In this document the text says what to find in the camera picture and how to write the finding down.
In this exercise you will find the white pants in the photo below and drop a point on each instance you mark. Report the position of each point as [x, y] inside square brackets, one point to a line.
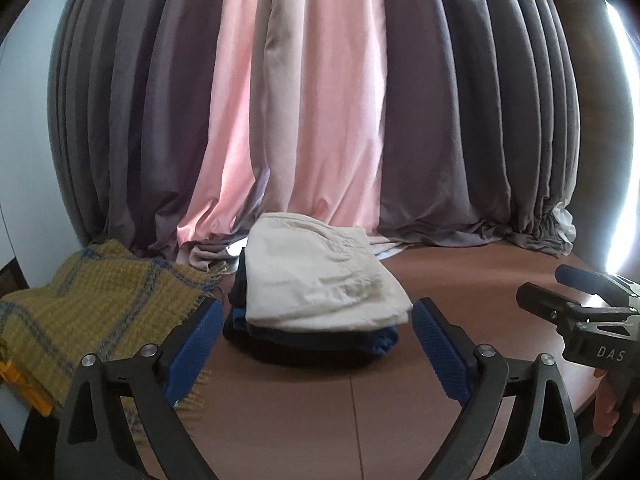
[320, 275]

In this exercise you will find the person's right hand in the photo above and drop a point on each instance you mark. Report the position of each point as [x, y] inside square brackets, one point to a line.
[606, 402]

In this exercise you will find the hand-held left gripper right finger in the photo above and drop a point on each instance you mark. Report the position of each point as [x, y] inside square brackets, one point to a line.
[440, 347]

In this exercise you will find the blue folded pants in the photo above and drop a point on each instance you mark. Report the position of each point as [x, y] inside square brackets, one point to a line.
[310, 337]

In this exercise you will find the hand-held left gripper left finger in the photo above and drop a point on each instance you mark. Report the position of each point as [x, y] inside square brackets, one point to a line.
[196, 347]

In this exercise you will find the black folded pants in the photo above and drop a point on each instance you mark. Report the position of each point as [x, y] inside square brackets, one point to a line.
[239, 280]
[300, 357]

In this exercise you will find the white sheer curtain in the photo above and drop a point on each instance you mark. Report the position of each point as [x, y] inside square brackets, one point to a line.
[564, 227]

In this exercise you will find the pink curtain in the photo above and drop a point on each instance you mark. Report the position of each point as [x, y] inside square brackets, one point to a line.
[295, 110]

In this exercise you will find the yellow plaid blanket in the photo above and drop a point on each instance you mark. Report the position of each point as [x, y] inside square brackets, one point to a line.
[90, 310]

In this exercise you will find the orange plastic object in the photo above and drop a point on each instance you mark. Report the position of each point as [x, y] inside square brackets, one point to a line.
[25, 387]

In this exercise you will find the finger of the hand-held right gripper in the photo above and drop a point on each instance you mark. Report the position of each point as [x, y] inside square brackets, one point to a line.
[545, 302]
[585, 280]

